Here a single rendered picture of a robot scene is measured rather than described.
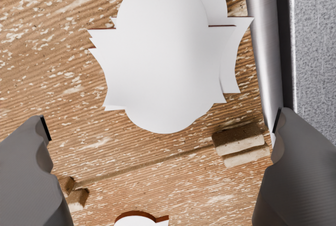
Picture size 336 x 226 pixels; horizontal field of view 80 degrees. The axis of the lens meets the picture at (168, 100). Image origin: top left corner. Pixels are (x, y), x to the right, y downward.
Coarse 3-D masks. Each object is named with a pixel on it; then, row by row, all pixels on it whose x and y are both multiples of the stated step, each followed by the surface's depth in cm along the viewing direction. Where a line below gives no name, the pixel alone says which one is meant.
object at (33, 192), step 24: (0, 144) 9; (24, 144) 8; (0, 168) 7; (24, 168) 7; (48, 168) 9; (0, 192) 6; (24, 192) 6; (48, 192) 6; (0, 216) 6; (24, 216) 6; (48, 216) 6
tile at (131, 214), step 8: (120, 216) 33; (128, 216) 33; (136, 216) 33; (144, 216) 33; (152, 216) 34; (120, 224) 34; (128, 224) 34; (136, 224) 34; (144, 224) 34; (152, 224) 34; (160, 224) 34
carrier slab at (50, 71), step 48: (0, 0) 19; (48, 0) 19; (96, 0) 19; (240, 0) 19; (0, 48) 21; (48, 48) 21; (240, 48) 21; (0, 96) 23; (48, 96) 23; (96, 96) 24; (240, 96) 24; (48, 144) 27; (96, 144) 27; (144, 144) 27; (192, 144) 27
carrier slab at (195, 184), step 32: (160, 160) 29; (192, 160) 29; (256, 160) 29; (96, 192) 31; (128, 192) 31; (160, 192) 32; (192, 192) 32; (224, 192) 32; (256, 192) 32; (96, 224) 35; (192, 224) 36; (224, 224) 36
